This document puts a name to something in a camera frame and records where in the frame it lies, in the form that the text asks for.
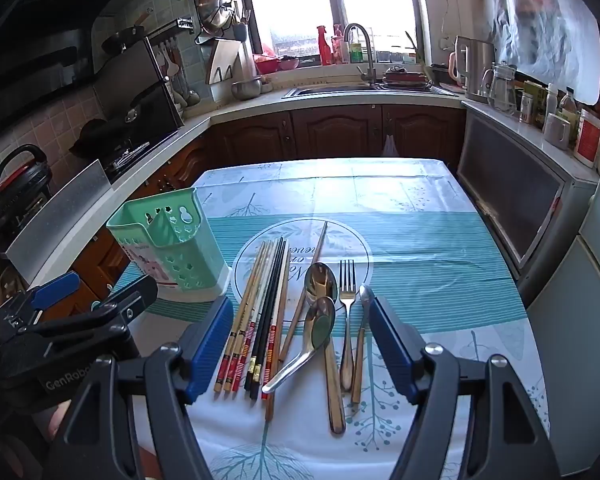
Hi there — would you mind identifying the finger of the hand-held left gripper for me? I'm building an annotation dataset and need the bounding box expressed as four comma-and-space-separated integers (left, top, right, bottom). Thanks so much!
0, 271, 81, 331
15, 275, 159, 346

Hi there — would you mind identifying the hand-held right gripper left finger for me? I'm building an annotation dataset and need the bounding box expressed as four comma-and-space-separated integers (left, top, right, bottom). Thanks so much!
40, 296, 236, 480

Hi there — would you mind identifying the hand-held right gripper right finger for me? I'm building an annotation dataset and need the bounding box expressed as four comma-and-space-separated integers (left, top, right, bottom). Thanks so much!
367, 296, 563, 480

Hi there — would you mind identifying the wooden-handled small spoon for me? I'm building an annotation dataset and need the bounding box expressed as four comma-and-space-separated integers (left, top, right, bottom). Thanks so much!
350, 285, 376, 406

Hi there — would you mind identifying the bamboo chopstick with red end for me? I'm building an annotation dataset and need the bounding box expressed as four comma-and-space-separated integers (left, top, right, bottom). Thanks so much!
222, 241, 272, 395
231, 240, 277, 393
213, 241, 267, 393

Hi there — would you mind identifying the steel fork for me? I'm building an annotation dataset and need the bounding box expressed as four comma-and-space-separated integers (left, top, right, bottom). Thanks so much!
339, 259, 357, 392

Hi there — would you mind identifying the green plastic utensil holder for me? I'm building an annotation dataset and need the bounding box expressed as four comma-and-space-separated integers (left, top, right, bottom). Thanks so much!
105, 187, 231, 303

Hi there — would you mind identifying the large steel spoon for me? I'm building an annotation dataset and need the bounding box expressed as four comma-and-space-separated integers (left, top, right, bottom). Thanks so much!
304, 261, 347, 435

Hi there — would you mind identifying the brown wooden chopstick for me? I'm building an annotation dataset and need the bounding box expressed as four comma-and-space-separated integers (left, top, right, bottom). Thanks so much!
279, 221, 329, 362
265, 260, 288, 422

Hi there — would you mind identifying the small steel spoon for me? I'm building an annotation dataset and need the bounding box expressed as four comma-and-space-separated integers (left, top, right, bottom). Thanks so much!
261, 296, 337, 395

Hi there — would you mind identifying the person's left hand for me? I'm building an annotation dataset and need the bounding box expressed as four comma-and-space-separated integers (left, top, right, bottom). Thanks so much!
46, 402, 73, 438

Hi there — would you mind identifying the steel splash plate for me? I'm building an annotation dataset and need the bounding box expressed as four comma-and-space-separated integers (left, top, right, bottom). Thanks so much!
5, 159, 113, 286

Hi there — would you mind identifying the black pressure cooker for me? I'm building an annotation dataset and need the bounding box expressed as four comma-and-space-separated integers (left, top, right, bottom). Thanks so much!
0, 144, 53, 233

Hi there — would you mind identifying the gas stove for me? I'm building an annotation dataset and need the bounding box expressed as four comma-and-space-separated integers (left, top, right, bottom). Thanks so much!
102, 137, 181, 181

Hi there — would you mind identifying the black wok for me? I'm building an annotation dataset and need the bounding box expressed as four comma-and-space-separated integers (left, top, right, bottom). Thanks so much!
69, 119, 131, 158

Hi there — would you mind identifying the kitchen countertop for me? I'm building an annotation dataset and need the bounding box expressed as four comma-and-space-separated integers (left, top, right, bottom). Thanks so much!
27, 77, 600, 286

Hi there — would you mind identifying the white refrigerator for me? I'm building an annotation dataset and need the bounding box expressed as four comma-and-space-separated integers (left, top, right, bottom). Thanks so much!
525, 195, 600, 476

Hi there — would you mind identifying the grey glass-door cabinet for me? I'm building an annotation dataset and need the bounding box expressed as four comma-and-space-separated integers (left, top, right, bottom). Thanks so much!
457, 107, 600, 281

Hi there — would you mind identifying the dark stove splash panel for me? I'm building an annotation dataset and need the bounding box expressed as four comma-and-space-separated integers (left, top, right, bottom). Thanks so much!
92, 35, 186, 146

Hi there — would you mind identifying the hanging steel ladle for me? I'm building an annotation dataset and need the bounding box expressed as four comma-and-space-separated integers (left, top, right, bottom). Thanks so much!
172, 50, 201, 108

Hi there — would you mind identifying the wooden kitchen cabinet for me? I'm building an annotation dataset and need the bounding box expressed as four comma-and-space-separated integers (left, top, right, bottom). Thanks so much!
65, 105, 468, 306

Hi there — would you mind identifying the hanging white spatula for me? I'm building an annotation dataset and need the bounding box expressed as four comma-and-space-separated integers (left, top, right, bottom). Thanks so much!
160, 45, 178, 83

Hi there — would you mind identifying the steel bowl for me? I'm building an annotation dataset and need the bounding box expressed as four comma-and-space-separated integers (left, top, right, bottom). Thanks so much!
231, 77, 263, 101

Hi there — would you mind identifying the black range hood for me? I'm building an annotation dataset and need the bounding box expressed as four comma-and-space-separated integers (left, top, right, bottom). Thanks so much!
0, 0, 126, 126

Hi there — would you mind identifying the black frying pan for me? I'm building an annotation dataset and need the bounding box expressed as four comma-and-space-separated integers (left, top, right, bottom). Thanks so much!
101, 12, 153, 56

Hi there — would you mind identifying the wooden cutting board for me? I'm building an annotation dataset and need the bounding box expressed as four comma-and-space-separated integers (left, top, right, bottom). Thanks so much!
205, 37, 246, 86

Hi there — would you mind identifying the steel sink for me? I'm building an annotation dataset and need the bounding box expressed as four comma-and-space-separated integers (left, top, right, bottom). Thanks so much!
282, 82, 458, 100

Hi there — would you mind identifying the red pot with lid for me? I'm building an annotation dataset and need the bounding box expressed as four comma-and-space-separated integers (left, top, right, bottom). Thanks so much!
381, 65, 428, 88

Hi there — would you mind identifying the white mug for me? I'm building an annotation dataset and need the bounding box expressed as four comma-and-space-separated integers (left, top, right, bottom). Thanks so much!
542, 112, 572, 151

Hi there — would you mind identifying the red basin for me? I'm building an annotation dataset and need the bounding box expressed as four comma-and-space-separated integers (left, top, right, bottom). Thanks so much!
254, 52, 281, 75

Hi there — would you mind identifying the black pot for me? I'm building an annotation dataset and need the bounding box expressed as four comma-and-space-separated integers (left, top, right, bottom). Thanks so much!
429, 62, 456, 86

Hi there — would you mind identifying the glass pitcher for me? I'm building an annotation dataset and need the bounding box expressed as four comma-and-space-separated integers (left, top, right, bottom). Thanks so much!
482, 61, 518, 113

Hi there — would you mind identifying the red-labelled white tub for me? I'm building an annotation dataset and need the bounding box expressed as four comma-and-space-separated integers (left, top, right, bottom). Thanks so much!
574, 109, 600, 168

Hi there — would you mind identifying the steel faucet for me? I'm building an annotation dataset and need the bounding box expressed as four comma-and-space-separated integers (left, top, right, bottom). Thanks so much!
343, 23, 378, 85

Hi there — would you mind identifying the steel electric kettle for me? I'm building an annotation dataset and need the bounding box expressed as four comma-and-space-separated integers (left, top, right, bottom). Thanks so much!
449, 36, 496, 103

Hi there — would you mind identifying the clear plastic bottle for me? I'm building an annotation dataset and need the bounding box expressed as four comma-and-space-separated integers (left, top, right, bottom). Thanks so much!
559, 87, 580, 126

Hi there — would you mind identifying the hanging steel wok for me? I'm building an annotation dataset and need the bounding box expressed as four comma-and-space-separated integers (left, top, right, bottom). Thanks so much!
196, 0, 232, 36

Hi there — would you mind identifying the red spray bottle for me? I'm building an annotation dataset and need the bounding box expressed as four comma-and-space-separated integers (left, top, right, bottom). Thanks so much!
316, 25, 333, 66

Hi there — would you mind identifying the window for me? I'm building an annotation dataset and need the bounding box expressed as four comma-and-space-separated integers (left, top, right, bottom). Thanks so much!
242, 0, 431, 61

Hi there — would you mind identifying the steel wall rack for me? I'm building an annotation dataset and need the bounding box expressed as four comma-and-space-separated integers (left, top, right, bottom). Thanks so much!
147, 17, 196, 46

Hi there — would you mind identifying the shiny wall sheet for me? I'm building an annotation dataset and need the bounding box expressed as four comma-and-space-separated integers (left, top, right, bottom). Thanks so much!
485, 0, 600, 106

